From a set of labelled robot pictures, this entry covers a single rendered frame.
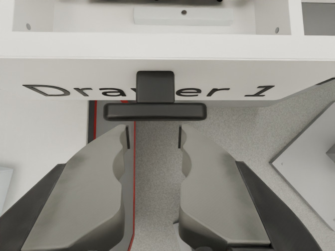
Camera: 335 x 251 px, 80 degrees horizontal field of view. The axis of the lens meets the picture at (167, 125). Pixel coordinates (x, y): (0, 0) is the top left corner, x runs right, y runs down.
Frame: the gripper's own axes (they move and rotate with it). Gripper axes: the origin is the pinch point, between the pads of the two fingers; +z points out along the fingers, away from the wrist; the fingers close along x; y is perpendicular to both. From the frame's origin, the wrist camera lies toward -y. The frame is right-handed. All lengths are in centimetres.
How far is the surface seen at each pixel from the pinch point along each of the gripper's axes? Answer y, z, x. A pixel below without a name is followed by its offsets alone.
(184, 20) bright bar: -6.0, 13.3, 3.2
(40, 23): -5.5, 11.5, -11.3
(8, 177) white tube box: 13.0, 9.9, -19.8
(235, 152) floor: 56, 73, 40
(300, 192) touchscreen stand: 71, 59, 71
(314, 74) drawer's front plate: -2.4, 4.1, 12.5
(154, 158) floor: 58, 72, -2
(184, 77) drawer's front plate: -2.0, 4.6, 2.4
